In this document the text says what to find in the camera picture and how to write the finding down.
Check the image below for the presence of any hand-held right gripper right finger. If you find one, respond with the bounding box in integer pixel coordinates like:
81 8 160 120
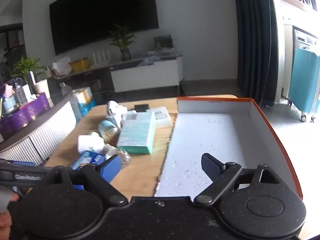
194 153 284 205

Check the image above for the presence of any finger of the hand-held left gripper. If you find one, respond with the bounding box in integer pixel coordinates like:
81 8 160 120
71 169 88 186

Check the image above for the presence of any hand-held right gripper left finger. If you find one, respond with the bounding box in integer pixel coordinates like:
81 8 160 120
49 154 128 205

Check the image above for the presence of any clear plastic plug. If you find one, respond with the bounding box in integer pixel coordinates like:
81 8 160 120
104 144 132 168

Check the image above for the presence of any blue tissue pack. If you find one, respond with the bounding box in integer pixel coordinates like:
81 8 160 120
71 151 105 170

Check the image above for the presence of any orange cardboard box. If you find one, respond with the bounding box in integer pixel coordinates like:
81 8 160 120
154 97 303 200

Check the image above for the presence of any teal toothpick jar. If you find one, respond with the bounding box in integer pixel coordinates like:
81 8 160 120
98 120 120 144

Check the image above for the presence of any teal carton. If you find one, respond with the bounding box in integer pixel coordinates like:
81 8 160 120
116 111 157 155

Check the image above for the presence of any white plug-in device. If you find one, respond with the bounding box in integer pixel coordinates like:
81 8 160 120
107 101 128 127

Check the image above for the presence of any small white carton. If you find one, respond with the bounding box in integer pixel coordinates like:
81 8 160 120
147 106 172 129

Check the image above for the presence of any person's left hand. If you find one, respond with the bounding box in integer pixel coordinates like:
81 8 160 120
0 194 20 234

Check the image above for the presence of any curved ribbed counter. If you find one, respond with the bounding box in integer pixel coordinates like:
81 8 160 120
0 91 78 165

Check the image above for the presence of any purple box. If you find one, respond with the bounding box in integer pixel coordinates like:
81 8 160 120
0 92 52 134

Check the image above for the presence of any blue plastic bag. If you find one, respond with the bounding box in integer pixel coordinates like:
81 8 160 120
76 100 97 117

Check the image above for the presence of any cardboard carton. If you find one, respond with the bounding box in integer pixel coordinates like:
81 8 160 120
72 87 93 104

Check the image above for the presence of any metal thermos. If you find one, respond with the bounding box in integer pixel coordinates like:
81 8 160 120
27 71 37 93

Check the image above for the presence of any low TV stand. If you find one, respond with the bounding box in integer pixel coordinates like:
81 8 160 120
54 51 184 94

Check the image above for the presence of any yellow box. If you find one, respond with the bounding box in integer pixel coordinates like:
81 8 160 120
71 57 89 72

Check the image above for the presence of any leafy green plant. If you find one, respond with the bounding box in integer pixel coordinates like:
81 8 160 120
11 56 47 83

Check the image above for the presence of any white router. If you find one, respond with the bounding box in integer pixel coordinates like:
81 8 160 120
92 50 112 65

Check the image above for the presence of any white plastic bag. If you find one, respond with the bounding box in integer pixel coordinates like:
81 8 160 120
52 57 72 77

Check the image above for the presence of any crumpled cloth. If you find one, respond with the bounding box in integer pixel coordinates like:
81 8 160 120
137 56 160 67

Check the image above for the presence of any potted plant in dark vase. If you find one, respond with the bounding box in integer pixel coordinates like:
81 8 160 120
108 24 137 62

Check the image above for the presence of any teal suitcase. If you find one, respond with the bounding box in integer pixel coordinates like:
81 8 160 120
289 47 320 123

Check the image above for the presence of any dark curtain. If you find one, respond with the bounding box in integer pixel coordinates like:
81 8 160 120
232 0 279 100

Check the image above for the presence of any green and black box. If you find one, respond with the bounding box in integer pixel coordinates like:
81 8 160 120
154 35 173 50

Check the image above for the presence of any white washing machine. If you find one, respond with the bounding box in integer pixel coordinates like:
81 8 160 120
282 25 320 98

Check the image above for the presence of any black wall television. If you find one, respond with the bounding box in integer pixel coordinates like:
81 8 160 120
49 0 160 56

